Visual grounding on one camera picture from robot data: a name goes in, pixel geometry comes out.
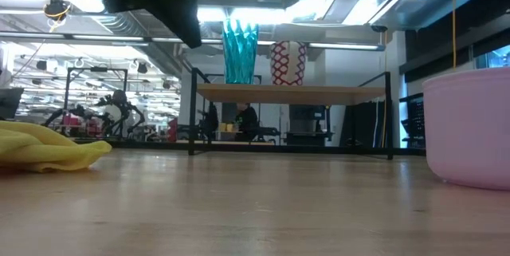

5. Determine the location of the blue transparent tumbler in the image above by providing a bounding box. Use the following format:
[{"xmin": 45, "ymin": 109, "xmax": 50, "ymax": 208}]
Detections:
[{"xmin": 221, "ymin": 18, "xmax": 260, "ymax": 85}]

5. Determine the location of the person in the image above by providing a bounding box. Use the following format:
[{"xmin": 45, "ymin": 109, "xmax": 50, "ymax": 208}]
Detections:
[
  {"xmin": 234, "ymin": 103, "xmax": 260, "ymax": 142},
  {"xmin": 104, "ymin": 89, "xmax": 135, "ymax": 132},
  {"xmin": 202, "ymin": 103, "xmax": 220, "ymax": 142}
]

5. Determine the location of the pink plastic bin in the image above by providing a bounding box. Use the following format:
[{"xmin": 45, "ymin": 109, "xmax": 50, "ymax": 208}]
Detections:
[{"xmin": 422, "ymin": 66, "xmax": 510, "ymax": 191}]

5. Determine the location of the black equipment rack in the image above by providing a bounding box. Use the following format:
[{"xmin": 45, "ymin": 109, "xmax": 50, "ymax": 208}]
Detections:
[{"xmin": 400, "ymin": 93, "xmax": 426, "ymax": 149}]

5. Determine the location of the black background desk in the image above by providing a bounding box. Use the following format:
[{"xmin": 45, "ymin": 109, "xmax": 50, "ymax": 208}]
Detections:
[{"xmin": 285, "ymin": 104, "xmax": 335, "ymax": 148}]

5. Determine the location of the wooden table with black frame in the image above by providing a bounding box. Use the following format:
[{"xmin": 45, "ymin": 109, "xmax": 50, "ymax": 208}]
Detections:
[{"xmin": 187, "ymin": 67, "xmax": 395, "ymax": 160}]

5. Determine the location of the red white patterned cup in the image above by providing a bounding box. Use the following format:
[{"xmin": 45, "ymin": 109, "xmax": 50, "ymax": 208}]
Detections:
[{"xmin": 269, "ymin": 40, "xmax": 308, "ymax": 87}]

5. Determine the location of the black metal stand frame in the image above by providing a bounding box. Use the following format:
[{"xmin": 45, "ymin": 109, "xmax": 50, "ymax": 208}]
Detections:
[{"xmin": 63, "ymin": 66, "xmax": 129, "ymax": 138}]

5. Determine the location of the yellow cloth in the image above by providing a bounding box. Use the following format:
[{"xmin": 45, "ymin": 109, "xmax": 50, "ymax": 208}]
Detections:
[{"xmin": 0, "ymin": 120, "xmax": 113, "ymax": 174}]

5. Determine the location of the black aluminium table frame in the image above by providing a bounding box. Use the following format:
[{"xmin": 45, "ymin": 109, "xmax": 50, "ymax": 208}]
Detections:
[{"xmin": 71, "ymin": 138, "xmax": 426, "ymax": 156}]

